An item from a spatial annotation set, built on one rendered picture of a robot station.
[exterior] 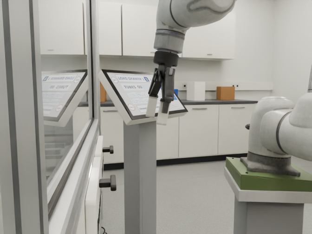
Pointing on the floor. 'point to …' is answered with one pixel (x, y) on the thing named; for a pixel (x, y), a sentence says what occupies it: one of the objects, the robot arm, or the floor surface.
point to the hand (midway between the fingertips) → (155, 117)
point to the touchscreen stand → (140, 178)
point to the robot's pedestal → (267, 210)
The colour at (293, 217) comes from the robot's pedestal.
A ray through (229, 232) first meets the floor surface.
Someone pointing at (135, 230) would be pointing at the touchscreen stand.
